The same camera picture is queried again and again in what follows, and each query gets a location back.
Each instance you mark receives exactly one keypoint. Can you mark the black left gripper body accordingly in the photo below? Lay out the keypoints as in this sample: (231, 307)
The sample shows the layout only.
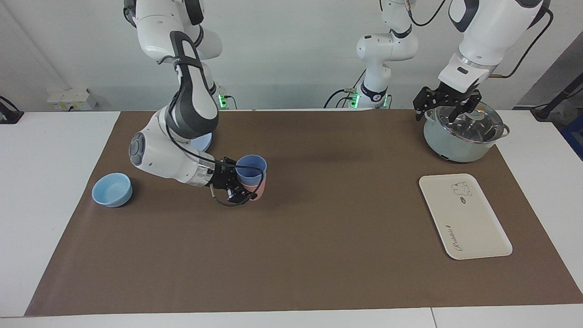
(453, 95)

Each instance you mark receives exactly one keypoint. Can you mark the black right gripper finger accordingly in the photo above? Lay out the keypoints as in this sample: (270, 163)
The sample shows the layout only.
(241, 197)
(231, 163)

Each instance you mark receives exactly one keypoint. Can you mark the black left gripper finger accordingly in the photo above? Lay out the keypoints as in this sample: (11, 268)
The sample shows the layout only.
(454, 113)
(419, 109)

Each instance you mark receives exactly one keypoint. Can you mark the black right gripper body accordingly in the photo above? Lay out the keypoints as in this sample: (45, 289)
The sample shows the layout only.
(222, 177)

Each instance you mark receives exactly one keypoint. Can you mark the pink plastic cup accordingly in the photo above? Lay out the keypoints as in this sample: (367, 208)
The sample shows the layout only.
(259, 189)

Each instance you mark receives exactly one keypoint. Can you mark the blue plastic cup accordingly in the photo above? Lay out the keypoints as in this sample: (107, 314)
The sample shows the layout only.
(251, 171)

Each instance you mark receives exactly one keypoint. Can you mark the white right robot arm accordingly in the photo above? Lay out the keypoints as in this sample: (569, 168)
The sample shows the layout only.
(193, 105)

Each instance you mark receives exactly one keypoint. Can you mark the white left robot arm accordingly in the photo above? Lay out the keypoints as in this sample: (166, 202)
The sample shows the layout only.
(492, 32)

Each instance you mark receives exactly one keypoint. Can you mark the cream rectangular tray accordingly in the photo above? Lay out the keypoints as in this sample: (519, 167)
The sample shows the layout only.
(464, 218)

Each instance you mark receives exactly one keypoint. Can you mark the glass pot lid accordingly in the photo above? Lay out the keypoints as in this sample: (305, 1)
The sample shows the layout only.
(483, 130)

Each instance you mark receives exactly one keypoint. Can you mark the blue plastic plate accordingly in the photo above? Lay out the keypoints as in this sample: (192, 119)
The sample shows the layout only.
(204, 142)

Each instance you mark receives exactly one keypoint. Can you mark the pale green cooking pot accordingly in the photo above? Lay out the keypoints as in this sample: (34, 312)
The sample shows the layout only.
(448, 148)

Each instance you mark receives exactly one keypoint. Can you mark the brown table mat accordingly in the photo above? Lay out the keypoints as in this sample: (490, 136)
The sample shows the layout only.
(341, 228)

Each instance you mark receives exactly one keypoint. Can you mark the light blue bowl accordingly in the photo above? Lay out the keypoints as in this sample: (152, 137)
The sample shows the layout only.
(112, 190)

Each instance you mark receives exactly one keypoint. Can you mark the blue crate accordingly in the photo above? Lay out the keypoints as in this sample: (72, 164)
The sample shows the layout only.
(575, 136)

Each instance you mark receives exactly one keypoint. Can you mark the white power strip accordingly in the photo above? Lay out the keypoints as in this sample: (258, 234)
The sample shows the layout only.
(70, 99)

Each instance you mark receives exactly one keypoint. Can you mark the black clamp mount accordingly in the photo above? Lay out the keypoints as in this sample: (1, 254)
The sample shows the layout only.
(9, 114)

